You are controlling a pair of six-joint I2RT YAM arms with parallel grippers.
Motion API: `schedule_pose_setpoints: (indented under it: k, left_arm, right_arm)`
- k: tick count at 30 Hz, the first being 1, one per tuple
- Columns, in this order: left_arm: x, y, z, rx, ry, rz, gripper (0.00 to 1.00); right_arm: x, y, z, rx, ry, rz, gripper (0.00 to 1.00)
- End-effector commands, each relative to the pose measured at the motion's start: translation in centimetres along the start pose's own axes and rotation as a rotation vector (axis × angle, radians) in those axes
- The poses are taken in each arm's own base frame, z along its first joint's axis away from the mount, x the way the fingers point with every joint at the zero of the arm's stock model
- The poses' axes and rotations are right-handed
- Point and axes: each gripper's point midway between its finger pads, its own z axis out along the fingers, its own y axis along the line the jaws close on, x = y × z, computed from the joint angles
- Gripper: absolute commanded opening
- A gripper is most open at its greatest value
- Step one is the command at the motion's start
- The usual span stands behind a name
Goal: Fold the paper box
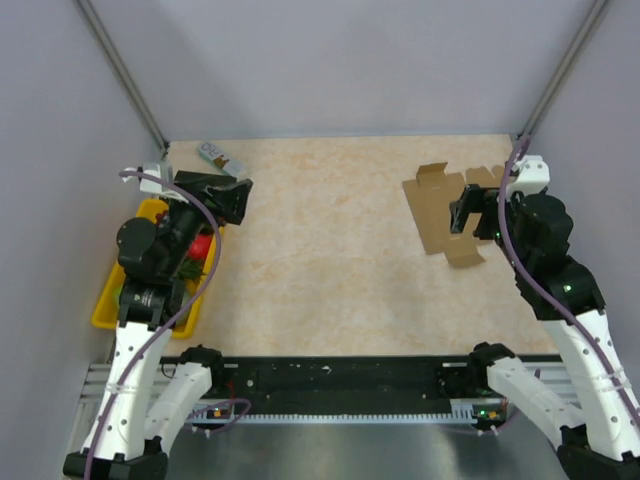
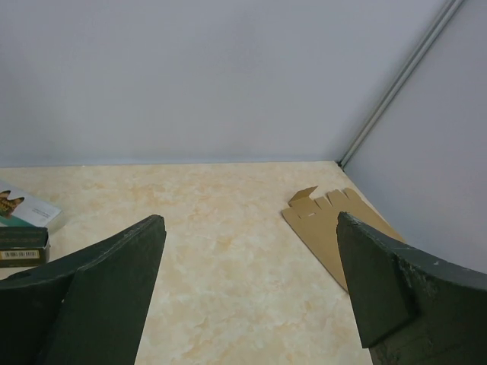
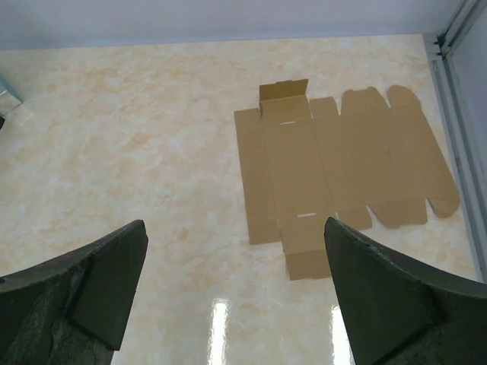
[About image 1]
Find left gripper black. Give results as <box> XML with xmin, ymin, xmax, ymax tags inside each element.
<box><xmin>160</xmin><ymin>174</ymin><xmax>251</xmax><ymax>276</ymax></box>

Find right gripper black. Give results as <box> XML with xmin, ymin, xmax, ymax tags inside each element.
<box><xmin>448</xmin><ymin>183</ymin><xmax>529</xmax><ymax>270</ymax></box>

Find brown cardboard paper box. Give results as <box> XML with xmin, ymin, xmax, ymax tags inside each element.
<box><xmin>402</xmin><ymin>162</ymin><xmax>504</xmax><ymax>269</ymax></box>

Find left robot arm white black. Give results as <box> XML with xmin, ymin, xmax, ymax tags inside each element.
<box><xmin>63</xmin><ymin>164</ymin><xmax>253</xmax><ymax>479</ymax></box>

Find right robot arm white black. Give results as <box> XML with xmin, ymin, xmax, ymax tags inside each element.
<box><xmin>450</xmin><ymin>184</ymin><xmax>639</xmax><ymax>479</ymax></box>

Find teal white snack box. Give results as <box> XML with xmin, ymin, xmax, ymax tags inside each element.
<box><xmin>197</xmin><ymin>141</ymin><xmax>247</xmax><ymax>179</ymax></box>

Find red toy tomato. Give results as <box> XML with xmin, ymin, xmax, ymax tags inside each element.
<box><xmin>187</xmin><ymin>234</ymin><xmax>213</xmax><ymax>262</ymax></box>

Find purple toy grapes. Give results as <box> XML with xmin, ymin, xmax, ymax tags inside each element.
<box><xmin>155</xmin><ymin>210</ymin><xmax>171</xmax><ymax>228</ymax></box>

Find yellow plastic tray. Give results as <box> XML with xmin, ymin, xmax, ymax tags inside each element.
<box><xmin>91</xmin><ymin>198</ymin><xmax>221</xmax><ymax>340</ymax></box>

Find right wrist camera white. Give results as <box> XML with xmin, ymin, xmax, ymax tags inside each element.
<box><xmin>506</xmin><ymin>155</ymin><xmax>550</xmax><ymax>199</ymax></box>

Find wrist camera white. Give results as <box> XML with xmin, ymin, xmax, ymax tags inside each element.
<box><xmin>121</xmin><ymin>161</ymin><xmax>176</xmax><ymax>198</ymax></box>
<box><xmin>506</xmin><ymin>155</ymin><xmax>550</xmax><ymax>199</ymax></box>

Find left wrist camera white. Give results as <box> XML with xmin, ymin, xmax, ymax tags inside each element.
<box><xmin>121</xmin><ymin>161</ymin><xmax>176</xmax><ymax>198</ymax></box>

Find right frame post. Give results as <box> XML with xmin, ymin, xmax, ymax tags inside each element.
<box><xmin>511</xmin><ymin>0</ymin><xmax>613</xmax><ymax>143</ymax></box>

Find frame post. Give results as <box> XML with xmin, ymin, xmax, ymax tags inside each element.
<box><xmin>73</xmin><ymin>0</ymin><xmax>170</xmax><ymax>156</ymax></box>
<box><xmin>511</xmin><ymin>0</ymin><xmax>613</xmax><ymax>143</ymax></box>

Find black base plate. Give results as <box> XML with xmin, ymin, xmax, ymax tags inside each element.
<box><xmin>204</xmin><ymin>356</ymin><xmax>503</xmax><ymax>416</ymax></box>

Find grey cable duct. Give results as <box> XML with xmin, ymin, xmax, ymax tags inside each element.
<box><xmin>184</xmin><ymin>399</ymin><xmax>506</xmax><ymax>426</ymax></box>

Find left frame post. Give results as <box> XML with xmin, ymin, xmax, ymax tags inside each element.
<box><xmin>73</xmin><ymin>0</ymin><xmax>170</xmax><ymax>156</ymax></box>

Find aluminium frame rail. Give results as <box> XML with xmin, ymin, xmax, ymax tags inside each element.
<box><xmin>81</xmin><ymin>364</ymin><xmax>175</xmax><ymax>401</ymax></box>

